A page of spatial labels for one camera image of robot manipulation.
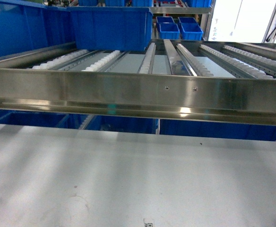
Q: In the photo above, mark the blue bin under shelf left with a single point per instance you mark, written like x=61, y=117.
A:
x=123, y=124

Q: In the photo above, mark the blue bin under shelf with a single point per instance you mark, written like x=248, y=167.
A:
x=123, y=124
x=218, y=130

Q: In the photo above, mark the blue bin under shelf right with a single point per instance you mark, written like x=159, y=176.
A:
x=218, y=130

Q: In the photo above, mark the large blue bin on shelf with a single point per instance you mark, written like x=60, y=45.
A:
x=111, y=28

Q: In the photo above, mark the stainless steel roller shelf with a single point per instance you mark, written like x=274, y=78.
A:
x=204, y=88

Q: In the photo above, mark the small blue bin front left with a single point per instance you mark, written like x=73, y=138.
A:
x=169, y=31

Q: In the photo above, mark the small blue bin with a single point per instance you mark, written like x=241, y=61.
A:
x=190, y=31
x=169, y=31
x=187, y=20
x=165, y=19

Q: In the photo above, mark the small blue bin front right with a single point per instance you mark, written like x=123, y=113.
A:
x=190, y=31

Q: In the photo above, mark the small blue bin rear left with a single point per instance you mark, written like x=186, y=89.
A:
x=165, y=19

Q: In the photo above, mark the small blue bin rear right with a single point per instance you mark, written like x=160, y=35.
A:
x=187, y=20

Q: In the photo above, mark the large blue bin far left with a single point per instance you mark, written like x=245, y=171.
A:
x=27, y=26

